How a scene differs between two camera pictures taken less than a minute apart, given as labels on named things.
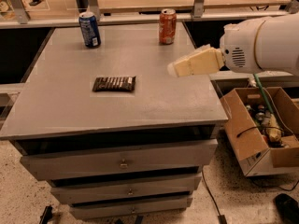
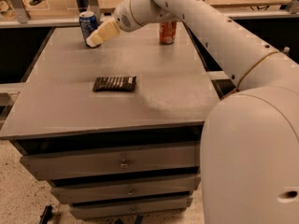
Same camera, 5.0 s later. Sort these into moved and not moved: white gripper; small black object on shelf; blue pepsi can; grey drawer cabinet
Moved: white gripper
Not moved: blue pepsi can; grey drawer cabinet; small black object on shelf
